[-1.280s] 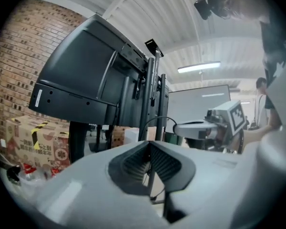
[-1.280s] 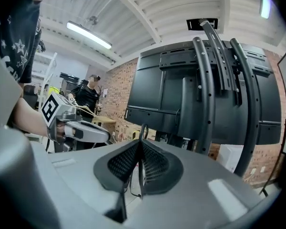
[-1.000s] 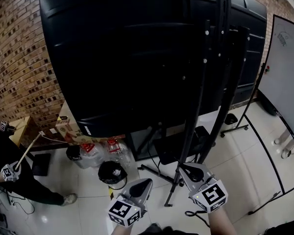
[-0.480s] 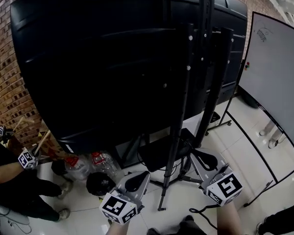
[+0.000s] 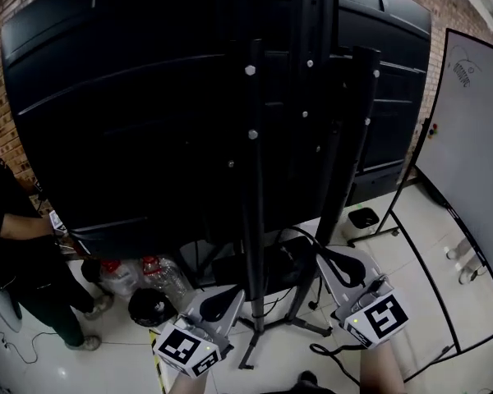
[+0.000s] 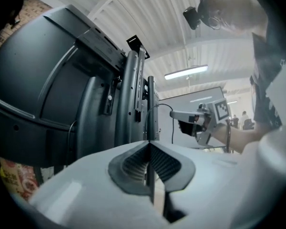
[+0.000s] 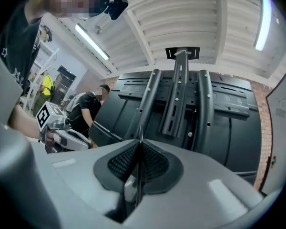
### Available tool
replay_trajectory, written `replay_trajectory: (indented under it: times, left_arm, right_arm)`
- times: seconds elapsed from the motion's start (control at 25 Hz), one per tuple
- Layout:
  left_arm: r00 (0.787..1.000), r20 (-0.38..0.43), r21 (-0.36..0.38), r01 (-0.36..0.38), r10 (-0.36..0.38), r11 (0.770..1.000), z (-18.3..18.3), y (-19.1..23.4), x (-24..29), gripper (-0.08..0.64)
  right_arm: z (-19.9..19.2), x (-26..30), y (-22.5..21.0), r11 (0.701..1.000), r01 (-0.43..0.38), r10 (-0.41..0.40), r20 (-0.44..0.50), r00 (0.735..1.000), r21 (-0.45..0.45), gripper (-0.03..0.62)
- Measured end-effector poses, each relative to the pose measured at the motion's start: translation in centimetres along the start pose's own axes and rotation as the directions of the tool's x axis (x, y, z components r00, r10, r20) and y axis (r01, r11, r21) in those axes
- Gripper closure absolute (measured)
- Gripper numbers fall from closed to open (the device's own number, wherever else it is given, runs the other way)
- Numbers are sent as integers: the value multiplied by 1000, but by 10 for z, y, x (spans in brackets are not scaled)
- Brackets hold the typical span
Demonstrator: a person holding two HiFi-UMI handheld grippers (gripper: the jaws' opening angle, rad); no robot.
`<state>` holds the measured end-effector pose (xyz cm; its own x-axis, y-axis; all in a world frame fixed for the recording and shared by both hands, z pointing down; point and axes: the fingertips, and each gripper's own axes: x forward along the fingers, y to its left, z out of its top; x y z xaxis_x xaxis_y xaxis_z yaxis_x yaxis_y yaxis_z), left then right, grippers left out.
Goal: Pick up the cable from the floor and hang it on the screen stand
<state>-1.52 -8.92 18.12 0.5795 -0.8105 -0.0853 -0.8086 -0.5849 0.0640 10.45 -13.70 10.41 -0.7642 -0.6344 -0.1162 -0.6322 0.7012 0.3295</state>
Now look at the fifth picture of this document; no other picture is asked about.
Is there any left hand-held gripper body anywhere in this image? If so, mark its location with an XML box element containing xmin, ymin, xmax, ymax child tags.
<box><xmin>152</xmin><ymin>313</ymin><xmax>235</xmax><ymax>379</ymax></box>

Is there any grey rounded machine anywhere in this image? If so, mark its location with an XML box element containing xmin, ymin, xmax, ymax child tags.
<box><xmin>0</xmin><ymin>274</ymin><xmax>25</xmax><ymax>335</ymax></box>

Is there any black screen stand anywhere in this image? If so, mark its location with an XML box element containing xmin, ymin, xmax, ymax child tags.
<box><xmin>178</xmin><ymin>0</ymin><xmax>383</xmax><ymax>371</ymax></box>

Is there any large black screen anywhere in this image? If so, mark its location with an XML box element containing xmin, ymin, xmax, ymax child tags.
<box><xmin>0</xmin><ymin>0</ymin><xmax>433</xmax><ymax>262</ymax></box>

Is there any white bin with black bag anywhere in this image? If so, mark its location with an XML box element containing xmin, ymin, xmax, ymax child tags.
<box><xmin>346</xmin><ymin>207</ymin><xmax>381</xmax><ymax>242</ymax></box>

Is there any black box on stand base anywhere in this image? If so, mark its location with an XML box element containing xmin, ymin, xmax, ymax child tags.
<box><xmin>211</xmin><ymin>235</ymin><xmax>318</xmax><ymax>294</ymax></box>

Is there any person's right forearm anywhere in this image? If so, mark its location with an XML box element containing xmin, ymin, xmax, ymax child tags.
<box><xmin>358</xmin><ymin>337</ymin><xmax>408</xmax><ymax>394</ymax></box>

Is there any black round helmet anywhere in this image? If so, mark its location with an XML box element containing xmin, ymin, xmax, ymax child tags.
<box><xmin>127</xmin><ymin>287</ymin><xmax>178</xmax><ymax>328</ymax></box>

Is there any plastic jug with red cap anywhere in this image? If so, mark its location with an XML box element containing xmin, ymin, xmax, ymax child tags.
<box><xmin>99</xmin><ymin>259</ymin><xmax>141</xmax><ymax>302</ymax></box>

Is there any whiteboard on black stand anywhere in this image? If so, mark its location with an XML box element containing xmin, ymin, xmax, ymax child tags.
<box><xmin>347</xmin><ymin>26</ymin><xmax>493</xmax><ymax>384</ymax></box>

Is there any thin black floor cable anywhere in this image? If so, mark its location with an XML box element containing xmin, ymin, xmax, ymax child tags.
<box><xmin>0</xmin><ymin>319</ymin><xmax>62</xmax><ymax>365</ymax></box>

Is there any yellow black striped strip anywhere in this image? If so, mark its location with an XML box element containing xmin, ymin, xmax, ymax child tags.
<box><xmin>147</xmin><ymin>328</ymin><xmax>168</xmax><ymax>394</ymax></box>

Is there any white tiled floor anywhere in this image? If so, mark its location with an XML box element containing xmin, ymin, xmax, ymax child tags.
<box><xmin>0</xmin><ymin>178</ymin><xmax>493</xmax><ymax>394</ymax></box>

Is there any clear bottle with red cap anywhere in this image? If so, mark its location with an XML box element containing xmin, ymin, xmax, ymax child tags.
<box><xmin>141</xmin><ymin>254</ymin><xmax>189</xmax><ymax>300</ymax></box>

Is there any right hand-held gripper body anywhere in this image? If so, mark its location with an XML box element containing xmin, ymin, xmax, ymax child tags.
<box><xmin>330</xmin><ymin>274</ymin><xmax>410</xmax><ymax>350</ymax></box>

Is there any black cable with plug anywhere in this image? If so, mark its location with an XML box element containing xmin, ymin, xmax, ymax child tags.
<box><xmin>306</xmin><ymin>275</ymin><xmax>326</xmax><ymax>312</ymax></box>

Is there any person's left forearm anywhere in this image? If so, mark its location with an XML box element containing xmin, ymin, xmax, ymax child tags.
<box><xmin>170</xmin><ymin>373</ymin><xmax>210</xmax><ymax>394</ymax></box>

